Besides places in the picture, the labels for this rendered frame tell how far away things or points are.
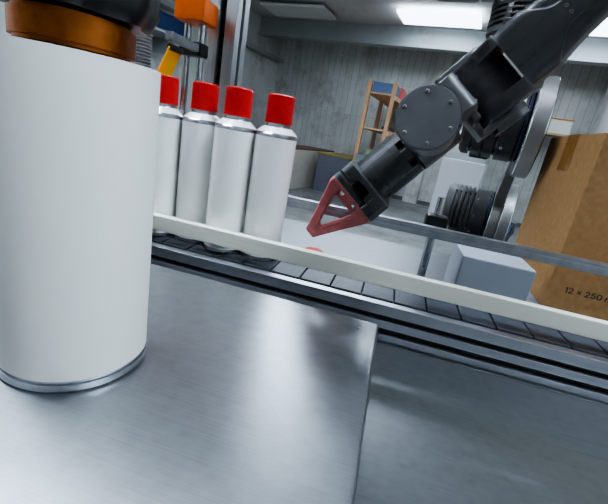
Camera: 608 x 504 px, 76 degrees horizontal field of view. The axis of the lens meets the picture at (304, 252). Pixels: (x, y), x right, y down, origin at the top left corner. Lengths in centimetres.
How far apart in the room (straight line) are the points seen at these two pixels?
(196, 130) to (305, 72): 897
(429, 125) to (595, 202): 38
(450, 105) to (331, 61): 890
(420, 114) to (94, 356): 32
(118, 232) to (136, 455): 12
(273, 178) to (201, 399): 29
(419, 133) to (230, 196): 24
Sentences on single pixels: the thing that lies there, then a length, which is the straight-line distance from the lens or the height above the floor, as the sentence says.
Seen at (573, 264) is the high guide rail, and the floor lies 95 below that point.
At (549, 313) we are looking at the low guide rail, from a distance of 49.
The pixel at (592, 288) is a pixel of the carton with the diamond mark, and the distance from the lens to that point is 74.
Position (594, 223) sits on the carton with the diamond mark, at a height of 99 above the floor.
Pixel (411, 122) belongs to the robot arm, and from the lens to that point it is 38.
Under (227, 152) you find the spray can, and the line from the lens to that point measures 49.
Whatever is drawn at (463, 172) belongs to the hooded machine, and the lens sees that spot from 673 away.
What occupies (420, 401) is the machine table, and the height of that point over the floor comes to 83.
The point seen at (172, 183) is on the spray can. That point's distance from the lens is 55.
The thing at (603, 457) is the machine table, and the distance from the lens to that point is 45.
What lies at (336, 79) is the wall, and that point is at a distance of 915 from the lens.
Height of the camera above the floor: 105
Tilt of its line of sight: 17 degrees down
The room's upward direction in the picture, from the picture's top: 10 degrees clockwise
